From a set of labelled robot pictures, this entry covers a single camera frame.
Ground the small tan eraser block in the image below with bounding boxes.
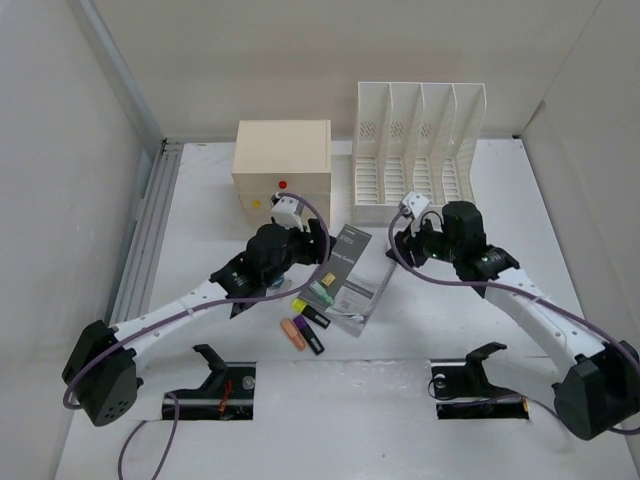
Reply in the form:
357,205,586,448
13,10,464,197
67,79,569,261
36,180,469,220
322,273,335,285

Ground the grey setup guide booklet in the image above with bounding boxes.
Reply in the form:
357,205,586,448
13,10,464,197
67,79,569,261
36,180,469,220
299,224,396,337

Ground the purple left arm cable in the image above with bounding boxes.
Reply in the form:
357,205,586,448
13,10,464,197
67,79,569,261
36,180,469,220
62,192,334,480

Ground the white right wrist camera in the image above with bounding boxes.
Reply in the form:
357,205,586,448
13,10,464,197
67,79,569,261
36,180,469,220
398,191,431,219

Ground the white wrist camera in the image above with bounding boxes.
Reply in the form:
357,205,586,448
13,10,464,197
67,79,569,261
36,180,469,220
398,191,431,219
270,195,304,231

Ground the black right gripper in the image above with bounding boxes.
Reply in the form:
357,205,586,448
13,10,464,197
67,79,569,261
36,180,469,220
385,212,461,270

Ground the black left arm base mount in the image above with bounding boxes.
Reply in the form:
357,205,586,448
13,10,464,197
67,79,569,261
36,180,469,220
161,344,257,421

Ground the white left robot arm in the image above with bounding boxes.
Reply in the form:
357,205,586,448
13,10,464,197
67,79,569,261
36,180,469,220
61,219,336,427

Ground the purple capped black highlighter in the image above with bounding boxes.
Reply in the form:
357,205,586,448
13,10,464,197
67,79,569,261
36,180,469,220
293,315,325,355

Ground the aluminium frame rail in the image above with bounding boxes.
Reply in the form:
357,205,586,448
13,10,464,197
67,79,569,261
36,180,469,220
68,1,182,324

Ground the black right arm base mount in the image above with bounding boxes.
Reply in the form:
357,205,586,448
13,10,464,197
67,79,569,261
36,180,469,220
428,342,529,420

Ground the white plastic file organizer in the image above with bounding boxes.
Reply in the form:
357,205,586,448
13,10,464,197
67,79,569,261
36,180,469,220
352,81,486,226

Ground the orange highlighter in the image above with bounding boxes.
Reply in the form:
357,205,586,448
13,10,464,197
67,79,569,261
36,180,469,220
280,318,306,351

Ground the blue ink bottle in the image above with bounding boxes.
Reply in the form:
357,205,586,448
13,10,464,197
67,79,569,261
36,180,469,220
267,274,292,295

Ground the cream wooden drawer cabinet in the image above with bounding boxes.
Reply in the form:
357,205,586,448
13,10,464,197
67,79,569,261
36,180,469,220
232,120,332,227

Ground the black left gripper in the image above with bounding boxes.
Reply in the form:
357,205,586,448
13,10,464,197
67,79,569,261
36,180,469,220
262,219,332,287

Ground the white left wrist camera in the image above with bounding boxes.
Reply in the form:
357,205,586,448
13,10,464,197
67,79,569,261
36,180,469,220
270,195,304,231

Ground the yellow capped black highlighter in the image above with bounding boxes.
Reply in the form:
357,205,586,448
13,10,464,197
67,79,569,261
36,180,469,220
291,298,331,329

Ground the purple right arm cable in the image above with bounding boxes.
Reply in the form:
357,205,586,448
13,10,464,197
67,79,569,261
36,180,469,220
388,207,640,434

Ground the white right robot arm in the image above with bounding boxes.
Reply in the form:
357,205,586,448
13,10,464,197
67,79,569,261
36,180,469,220
387,192,639,440

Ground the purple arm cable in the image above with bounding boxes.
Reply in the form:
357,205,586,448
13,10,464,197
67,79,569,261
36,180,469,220
388,207,640,434
62,192,334,480

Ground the green transparent highlighter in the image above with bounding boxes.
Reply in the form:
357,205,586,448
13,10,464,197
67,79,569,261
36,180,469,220
309,281,334,306

